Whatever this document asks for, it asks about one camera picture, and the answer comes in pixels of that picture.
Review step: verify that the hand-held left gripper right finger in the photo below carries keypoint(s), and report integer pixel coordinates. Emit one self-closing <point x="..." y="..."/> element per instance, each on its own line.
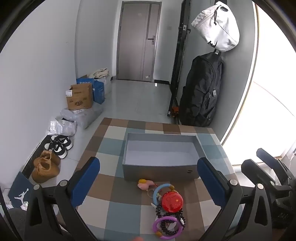
<point x="211" y="183"/>

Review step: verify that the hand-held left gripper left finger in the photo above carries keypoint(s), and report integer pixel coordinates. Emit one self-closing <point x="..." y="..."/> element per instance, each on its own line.
<point x="86" y="183"/>

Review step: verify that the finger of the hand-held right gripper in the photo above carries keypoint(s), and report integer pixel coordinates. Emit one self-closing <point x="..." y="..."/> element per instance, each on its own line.
<point x="254" y="169"/>
<point x="272" y="162"/>

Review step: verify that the red round badge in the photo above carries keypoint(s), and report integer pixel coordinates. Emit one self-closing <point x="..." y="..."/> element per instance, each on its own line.
<point x="172" y="202"/>

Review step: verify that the grey rectangular box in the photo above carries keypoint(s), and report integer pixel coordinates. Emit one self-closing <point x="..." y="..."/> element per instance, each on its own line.
<point x="161" y="171"/>

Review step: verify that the checkered floor mat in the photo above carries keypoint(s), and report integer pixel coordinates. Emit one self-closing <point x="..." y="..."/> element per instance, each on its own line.
<point x="115" y="208"/>

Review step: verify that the tan suede boot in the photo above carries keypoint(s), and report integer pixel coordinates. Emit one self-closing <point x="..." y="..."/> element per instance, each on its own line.
<point x="49" y="158"/>
<point x="45" y="172"/>

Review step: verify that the black white sandals pair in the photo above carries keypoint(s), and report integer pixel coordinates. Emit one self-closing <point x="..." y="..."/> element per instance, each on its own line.
<point x="57" y="150"/>

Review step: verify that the black and white sneaker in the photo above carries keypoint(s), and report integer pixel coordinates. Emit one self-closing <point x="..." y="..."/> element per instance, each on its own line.
<point x="63" y="141"/>

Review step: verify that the black shoe mat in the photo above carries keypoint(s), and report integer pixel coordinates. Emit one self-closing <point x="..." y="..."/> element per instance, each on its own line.
<point x="38" y="150"/>

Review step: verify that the white plastic bag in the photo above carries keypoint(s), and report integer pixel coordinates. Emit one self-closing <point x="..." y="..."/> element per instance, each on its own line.
<point x="63" y="127"/>

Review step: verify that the grey plastic parcel bag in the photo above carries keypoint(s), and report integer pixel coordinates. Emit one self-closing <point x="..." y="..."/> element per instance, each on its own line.
<point x="87" y="114"/>

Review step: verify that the orange small tool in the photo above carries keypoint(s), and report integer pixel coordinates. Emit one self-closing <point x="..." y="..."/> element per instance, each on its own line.
<point x="175" y="111"/>

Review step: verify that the brown cardboard box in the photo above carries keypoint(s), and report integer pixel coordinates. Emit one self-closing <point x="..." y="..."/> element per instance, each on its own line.
<point x="79" y="98"/>

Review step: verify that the black backpack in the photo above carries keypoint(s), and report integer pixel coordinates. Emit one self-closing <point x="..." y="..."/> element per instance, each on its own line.
<point x="201" y="92"/>

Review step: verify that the blue cardboard box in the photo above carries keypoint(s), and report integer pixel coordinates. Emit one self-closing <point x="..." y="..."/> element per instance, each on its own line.
<point x="99" y="92"/>

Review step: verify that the clear plastic bag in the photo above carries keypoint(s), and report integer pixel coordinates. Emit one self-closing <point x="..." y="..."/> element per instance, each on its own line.
<point x="106" y="84"/>

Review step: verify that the beige tote bag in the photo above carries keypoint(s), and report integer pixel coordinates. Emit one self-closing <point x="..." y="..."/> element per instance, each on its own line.
<point x="99" y="73"/>

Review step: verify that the black folding rack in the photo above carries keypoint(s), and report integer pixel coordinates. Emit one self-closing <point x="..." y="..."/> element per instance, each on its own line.
<point x="179" y="58"/>

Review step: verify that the white sling bag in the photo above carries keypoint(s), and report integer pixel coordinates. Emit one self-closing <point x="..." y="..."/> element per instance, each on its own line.
<point x="219" y="25"/>

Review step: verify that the grey entrance door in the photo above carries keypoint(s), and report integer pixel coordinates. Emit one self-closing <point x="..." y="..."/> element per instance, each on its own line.
<point x="136" y="41"/>

